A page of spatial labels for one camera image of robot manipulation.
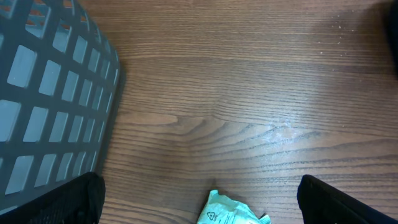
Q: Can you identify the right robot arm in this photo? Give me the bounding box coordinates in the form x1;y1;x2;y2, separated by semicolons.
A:
384;0;397;73

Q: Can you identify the grey plastic basket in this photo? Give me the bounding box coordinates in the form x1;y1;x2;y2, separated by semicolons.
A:
1;0;126;213

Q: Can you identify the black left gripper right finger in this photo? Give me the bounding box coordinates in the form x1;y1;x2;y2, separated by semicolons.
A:
297;175;397;224

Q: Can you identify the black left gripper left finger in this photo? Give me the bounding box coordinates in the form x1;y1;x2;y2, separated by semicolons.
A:
1;172;106;224

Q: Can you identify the green wet wipes pack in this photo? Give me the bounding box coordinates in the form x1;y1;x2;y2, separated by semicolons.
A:
197;190;272;224

